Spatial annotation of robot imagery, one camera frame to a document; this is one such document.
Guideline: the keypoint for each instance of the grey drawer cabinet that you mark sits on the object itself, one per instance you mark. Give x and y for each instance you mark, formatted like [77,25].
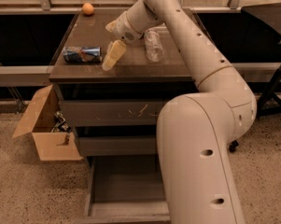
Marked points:
[133,77]

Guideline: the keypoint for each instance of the grey top drawer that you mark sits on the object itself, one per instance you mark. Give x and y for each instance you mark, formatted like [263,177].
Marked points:
[83,113]

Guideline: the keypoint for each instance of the open cardboard box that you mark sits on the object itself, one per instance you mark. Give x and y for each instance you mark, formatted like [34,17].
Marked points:
[39,120]

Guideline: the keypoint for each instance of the items inside cardboard box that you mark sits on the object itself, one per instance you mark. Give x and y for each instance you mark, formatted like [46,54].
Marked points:
[60,125]

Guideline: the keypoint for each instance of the clear plastic bottle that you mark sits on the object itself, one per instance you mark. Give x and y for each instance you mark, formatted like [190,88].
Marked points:
[153,45]

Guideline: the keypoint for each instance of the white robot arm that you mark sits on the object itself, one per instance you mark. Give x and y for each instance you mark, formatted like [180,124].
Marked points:
[194,130]

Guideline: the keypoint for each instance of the black rolling stand base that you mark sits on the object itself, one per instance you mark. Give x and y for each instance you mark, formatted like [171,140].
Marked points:
[268,94]

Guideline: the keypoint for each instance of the dark side table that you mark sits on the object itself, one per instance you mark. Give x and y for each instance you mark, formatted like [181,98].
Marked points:
[270,14]

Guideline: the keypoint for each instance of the blue silver redbull can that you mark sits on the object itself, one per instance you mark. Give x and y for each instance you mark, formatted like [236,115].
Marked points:
[82,54]

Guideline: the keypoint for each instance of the grey middle drawer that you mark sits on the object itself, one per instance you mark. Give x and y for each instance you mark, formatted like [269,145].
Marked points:
[116,145]

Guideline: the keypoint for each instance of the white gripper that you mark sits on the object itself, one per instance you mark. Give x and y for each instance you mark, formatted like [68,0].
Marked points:
[123,27]

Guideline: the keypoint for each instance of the grey open bottom drawer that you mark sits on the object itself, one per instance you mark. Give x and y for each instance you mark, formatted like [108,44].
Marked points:
[125,190]

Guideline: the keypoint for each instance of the orange fruit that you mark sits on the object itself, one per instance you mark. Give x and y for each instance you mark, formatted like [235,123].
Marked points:
[88,9]

